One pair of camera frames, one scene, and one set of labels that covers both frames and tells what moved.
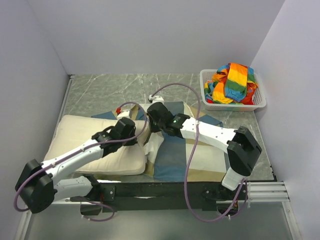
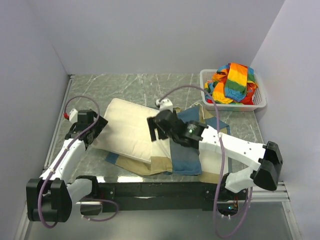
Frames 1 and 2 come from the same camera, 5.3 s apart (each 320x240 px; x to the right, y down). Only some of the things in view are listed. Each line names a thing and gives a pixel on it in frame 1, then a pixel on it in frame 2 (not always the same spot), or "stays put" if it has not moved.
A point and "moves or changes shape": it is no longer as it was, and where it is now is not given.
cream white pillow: [73, 131] moves or changes shape
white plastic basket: [259, 99] stays put
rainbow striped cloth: [232, 83] stays put
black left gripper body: [132, 135] to [97, 128]
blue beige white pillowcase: [108, 115] to [170, 157]
